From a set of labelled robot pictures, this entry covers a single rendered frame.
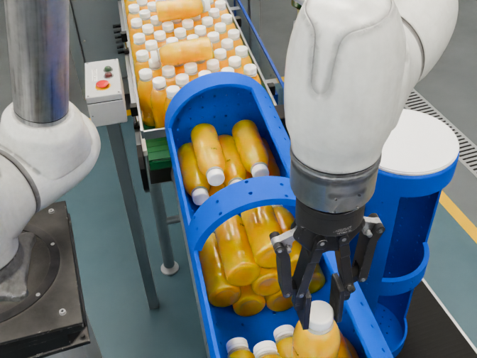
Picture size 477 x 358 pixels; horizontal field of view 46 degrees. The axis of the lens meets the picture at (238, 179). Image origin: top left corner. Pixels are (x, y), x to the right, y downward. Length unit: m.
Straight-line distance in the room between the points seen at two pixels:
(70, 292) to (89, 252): 1.54
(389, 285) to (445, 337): 0.55
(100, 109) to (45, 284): 0.62
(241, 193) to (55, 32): 0.42
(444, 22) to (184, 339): 1.88
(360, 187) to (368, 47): 0.15
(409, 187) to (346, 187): 0.90
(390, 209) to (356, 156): 0.98
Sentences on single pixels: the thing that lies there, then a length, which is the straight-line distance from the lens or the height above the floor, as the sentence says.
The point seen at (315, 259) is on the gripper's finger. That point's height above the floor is 1.44.
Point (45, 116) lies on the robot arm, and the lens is 1.08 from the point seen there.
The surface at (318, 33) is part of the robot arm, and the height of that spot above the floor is 1.72.
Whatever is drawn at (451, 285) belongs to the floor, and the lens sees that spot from 2.56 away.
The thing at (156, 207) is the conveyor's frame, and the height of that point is 0.40.
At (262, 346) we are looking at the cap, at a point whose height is 1.12.
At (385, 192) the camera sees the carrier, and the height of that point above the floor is 0.96.
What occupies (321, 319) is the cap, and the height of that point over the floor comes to 1.30.
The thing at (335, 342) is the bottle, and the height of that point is 1.26.
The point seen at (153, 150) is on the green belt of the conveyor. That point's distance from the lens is 1.69.
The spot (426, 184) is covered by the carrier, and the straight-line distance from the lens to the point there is 1.44.
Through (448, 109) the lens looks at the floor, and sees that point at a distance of 3.57.
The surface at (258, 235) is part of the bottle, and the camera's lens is 1.04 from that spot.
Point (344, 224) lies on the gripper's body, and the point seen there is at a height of 1.51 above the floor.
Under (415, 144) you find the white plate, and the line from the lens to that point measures 1.50.
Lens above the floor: 1.93
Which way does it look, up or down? 41 degrees down
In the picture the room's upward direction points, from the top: 3 degrees counter-clockwise
